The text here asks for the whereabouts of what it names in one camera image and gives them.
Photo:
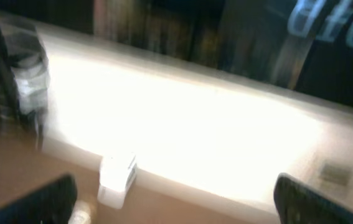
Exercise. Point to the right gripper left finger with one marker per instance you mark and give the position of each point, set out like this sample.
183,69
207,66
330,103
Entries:
50,203

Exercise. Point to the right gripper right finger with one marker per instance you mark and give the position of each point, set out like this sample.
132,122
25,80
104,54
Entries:
297,203

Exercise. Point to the white tube with brown cap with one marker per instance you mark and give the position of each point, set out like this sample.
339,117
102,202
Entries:
83,213

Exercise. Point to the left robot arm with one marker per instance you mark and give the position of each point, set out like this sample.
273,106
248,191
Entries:
24,80

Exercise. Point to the white barcode scanner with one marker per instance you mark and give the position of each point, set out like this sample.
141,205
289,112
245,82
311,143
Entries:
117,173

